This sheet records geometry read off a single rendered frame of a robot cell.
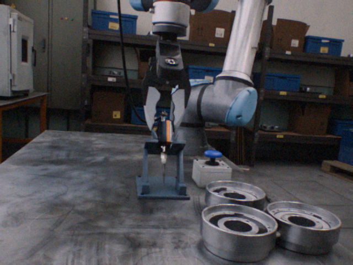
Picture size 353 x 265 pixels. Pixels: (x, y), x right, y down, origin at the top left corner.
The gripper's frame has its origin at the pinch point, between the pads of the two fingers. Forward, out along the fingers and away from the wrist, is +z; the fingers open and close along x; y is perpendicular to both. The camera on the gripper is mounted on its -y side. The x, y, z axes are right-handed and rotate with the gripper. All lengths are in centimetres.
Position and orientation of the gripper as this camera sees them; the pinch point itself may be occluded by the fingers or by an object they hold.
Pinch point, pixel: (163, 126)
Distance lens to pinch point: 68.7
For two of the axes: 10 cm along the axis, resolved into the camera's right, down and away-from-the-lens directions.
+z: -0.8, 9.8, 1.6
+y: -1.5, -1.8, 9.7
